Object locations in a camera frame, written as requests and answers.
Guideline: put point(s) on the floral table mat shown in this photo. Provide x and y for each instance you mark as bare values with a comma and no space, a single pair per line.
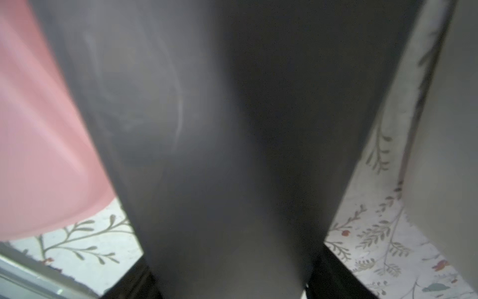
371,234

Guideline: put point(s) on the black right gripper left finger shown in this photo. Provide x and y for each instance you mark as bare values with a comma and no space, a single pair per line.
138,283

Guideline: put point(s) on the pink pencil case front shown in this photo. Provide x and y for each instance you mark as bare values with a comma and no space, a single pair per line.
51,175

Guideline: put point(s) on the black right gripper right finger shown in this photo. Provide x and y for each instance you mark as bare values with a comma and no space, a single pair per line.
331,279

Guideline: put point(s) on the black pencil case front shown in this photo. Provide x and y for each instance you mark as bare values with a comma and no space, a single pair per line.
229,129

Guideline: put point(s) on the white storage box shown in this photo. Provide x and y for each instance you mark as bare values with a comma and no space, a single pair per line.
441,182

